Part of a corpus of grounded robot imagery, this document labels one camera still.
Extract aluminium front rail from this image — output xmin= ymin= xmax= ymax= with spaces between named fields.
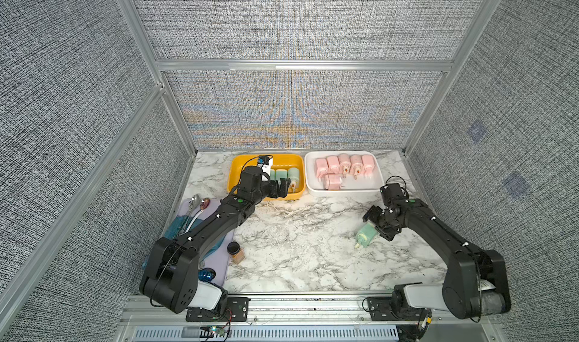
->
xmin=113 ymin=292 xmax=508 ymax=341

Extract silver metal spoon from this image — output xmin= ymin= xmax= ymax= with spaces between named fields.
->
xmin=181 ymin=194 xmax=202 ymax=227

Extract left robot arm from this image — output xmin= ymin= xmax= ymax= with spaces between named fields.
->
xmin=140 ymin=166 xmax=291 ymax=314

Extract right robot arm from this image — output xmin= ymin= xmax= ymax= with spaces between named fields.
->
xmin=363 ymin=198 xmax=511 ymax=319

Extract lilac plastic tray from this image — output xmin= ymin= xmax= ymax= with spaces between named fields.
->
xmin=164 ymin=199 xmax=235 ymax=286

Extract white plastic storage box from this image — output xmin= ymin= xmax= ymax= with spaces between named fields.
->
xmin=305 ymin=151 xmax=383 ymax=197

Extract yellow plastic storage box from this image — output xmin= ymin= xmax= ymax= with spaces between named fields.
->
xmin=227 ymin=153 xmax=306 ymax=200

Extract small brown jar black lid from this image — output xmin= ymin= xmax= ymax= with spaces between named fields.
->
xmin=227 ymin=241 xmax=245 ymax=265

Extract teal cloth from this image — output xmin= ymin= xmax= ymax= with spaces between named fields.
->
xmin=144 ymin=211 xmax=237 ymax=278

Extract pink pencil sharpener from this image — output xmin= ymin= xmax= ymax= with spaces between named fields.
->
xmin=362 ymin=155 xmax=375 ymax=177

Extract red spoon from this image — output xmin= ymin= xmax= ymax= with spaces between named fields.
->
xmin=200 ymin=198 xmax=210 ymax=210

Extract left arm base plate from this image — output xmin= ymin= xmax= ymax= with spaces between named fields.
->
xmin=185 ymin=297 xmax=250 ymax=322

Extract blue round object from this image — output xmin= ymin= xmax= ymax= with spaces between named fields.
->
xmin=198 ymin=268 xmax=217 ymax=283

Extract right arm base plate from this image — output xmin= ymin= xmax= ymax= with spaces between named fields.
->
xmin=363 ymin=296 xmax=431 ymax=322

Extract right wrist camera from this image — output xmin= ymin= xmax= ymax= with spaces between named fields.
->
xmin=380 ymin=183 xmax=407 ymax=207

